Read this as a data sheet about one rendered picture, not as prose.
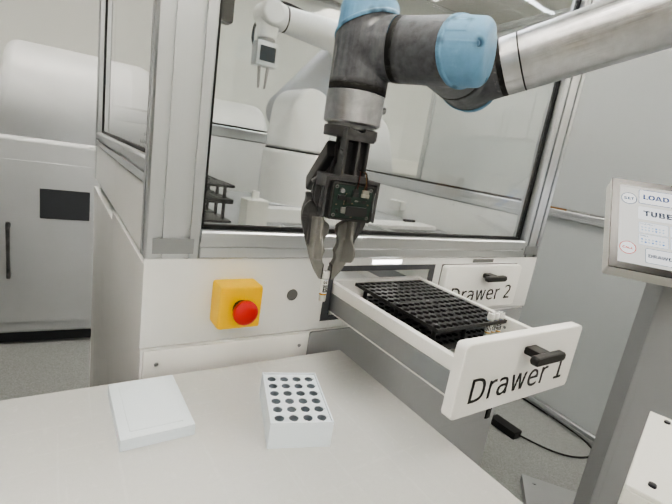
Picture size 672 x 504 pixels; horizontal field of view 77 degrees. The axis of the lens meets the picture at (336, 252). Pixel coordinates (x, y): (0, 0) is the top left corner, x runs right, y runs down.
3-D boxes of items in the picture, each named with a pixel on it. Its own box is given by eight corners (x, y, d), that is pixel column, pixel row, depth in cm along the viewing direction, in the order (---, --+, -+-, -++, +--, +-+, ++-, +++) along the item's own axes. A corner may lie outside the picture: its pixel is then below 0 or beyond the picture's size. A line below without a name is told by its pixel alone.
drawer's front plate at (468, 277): (512, 304, 115) (522, 265, 113) (438, 311, 99) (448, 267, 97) (507, 301, 117) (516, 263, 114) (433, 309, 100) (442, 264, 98)
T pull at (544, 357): (565, 360, 61) (567, 352, 61) (535, 368, 57) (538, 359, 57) (542, 349, 64) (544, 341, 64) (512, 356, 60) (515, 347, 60)
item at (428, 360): (552, 373, 72) (562, 340, 71) (449, 402, 58) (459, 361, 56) (399, 292, 104) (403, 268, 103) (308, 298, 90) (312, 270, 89)
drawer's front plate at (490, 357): (565, 384, 72) (583, 325, 70) (449, 422, 56) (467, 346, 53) (555, 379, 73) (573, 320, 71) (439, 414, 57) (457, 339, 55)
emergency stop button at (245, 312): (258, 326, 67) (261, 302, 66) (233, 328, 65) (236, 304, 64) (251, 318, 69) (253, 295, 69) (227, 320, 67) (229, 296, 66)
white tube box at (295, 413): (330, 446, 56) (334, 421, 55) (266, 449, 54) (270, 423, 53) (312, 393, 68) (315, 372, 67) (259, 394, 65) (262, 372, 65)
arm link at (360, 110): (322, 91, 57) (378, 102, 59) (317, 126, 58) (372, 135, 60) (335, 85, 50) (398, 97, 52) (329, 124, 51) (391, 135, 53)
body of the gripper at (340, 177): (317, 222, 53) (332, 122, 50) (305, 210, 61) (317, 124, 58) (374, 228, 55) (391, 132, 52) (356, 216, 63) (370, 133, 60)
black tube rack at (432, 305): (498, 353, 76) (507, 319, 75) (429, 367, 66) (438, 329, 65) (414, 307, 94) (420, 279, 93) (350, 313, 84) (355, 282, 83)
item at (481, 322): (506, 323, 75) (507, 320, 75) (437, 333, 65) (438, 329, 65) (497, 319, 76) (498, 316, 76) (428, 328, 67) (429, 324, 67)
